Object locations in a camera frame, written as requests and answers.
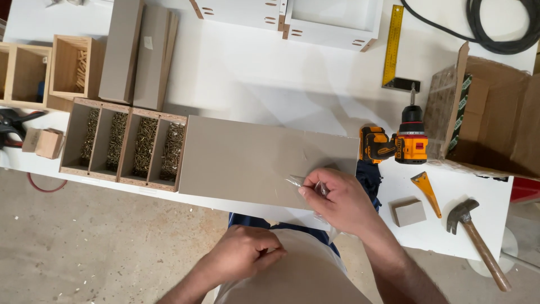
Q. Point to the person's right hand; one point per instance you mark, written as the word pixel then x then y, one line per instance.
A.
pixel 344 202

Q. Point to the person's left hand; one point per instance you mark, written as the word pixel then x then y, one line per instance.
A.
pixel 238 257

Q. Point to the clear plastic protective film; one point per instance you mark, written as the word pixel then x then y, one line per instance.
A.
pixel 295 180

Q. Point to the dark blue cloth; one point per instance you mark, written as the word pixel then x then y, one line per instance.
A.
pixel 369 181

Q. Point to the person's blue trousers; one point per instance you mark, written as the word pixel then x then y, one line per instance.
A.
pixel 249 220

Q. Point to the person's white shirt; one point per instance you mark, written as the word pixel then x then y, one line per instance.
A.
pixel 295 274

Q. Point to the yellow plastic scraper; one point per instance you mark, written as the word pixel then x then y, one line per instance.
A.
pixel 426 190

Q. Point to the large grey laminate panel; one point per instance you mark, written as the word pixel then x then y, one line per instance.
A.
pixel 244 160

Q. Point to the heap of brass screws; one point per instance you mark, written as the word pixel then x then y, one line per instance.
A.
pixel 145 145
pixel 172 152
pixel 117 141
pixel 89 135

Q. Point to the yellow try square ruler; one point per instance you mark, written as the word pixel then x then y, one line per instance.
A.
pixel 393 42

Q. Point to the white drawer box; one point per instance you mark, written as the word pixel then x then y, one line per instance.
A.
pixel 236 10
pixel 333 31

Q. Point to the white round stand base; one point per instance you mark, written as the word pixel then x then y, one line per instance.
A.
pixel 508 253

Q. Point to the open brown cardboard box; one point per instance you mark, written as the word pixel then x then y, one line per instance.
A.
pixel 502 122

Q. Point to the four compartment chipboard screw box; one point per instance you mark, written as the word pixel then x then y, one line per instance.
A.
pixel 101 139

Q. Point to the red plastic object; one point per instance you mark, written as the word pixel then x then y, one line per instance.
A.
pixel 526 190

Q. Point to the stack of grey laminate panels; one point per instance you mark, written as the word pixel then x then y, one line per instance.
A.
pixel 154 59

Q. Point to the small brown cardboard box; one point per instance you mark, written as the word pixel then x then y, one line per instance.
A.
pixel 49 144
pixel 30 140

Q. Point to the tall grey laminate panel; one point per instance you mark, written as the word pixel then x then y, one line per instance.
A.
pixel 120 50

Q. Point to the pile of wooden dowels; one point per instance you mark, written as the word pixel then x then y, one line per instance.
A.
pixel 81 71

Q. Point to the plywood box with dowels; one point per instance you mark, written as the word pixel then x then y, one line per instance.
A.
pixel 65 67

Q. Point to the black spring clamp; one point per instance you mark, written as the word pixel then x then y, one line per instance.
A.
pixel 12 124

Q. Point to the plywood divided box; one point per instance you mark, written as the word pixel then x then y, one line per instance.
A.
pixel 25 76

